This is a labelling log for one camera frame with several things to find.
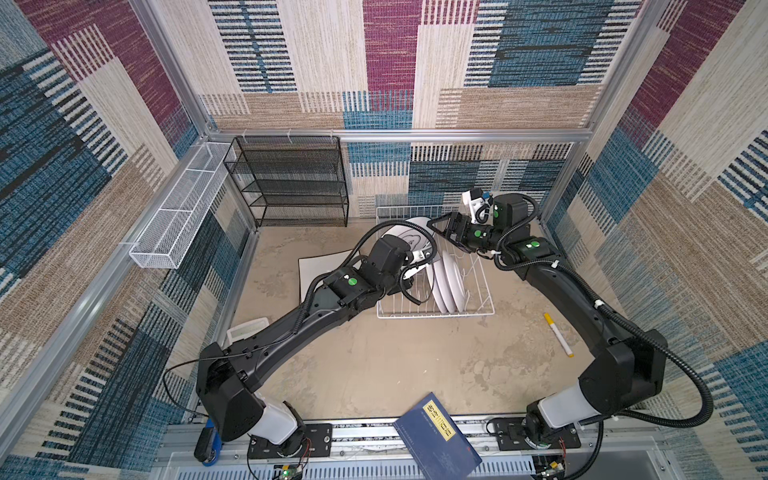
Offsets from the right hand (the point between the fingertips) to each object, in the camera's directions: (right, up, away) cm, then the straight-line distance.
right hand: (435, 233), depth 76 cm
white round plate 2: (+3, -13, +8) cm, 15 cm away
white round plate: (+2, -17, +7) cm, 19 cm away
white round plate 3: (+7, -13, +10) cm, 18 cm away
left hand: (-9, -5, -1) cm, 10 cm away
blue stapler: (-55, -51, -3) cm, 75 cm away
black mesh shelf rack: (-47, +21, +34) cm, 62 cm away
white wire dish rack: (-6, -14, -12) cm, 19 cm away
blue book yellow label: (0, -51, -3) cm, 51 cm away
